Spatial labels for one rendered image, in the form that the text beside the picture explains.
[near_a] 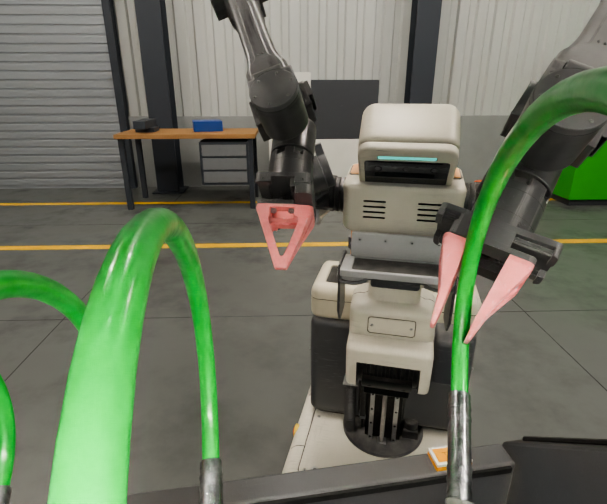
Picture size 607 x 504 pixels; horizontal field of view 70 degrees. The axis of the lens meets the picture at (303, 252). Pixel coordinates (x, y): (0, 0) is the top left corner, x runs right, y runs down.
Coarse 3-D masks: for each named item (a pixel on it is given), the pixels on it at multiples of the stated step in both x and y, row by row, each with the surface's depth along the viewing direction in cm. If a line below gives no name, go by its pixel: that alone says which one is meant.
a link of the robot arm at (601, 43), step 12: (600, 12) 48; (588, 24) 47; (600, 24) 46; (588, 36) 45; (600, 36) 45; (576, 48) 44; (588, 48) 44; (600, 48) 44; (552, 60) 43; (564, 60) 43; (576, 60) 43; (588, 60) 43; (600, 60) 43
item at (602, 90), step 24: (600, 72) 13; (552, 96) 16; (576, 96) 14; (600, 96) 12; (528, 120) 20; (552, 120) 18; (504, 144) 24; (528, 144) 22; (504, 168) 26; (480, 192) 30; (480, 216) 32; (480, 240) 34; (456, 312) 38; (456, 336) 38; (456, 360) 37; (456, 384) 36
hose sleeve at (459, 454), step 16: (448, 400) 36; (464, 400) 35; (448, 416) 35; (464, 416) 34; (448, 432) 34; (464, 432) 34; (448, 448) 34; (464, 448) 33; (448, 464) 33; (464, 464) 32; (448, 480) 32; (464, 480) 32; (448, 496) 32; (464, 496) 31
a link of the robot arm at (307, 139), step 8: (312, 128) 56; (304, 136) 55; (312, 136) 56; (272, 144) 56; (280, 144) 54; (288, 144) 54; (296, 144) 54; (304, 144) 54; (312, 144) 56; (312, 152) 55; (312, 160) 56
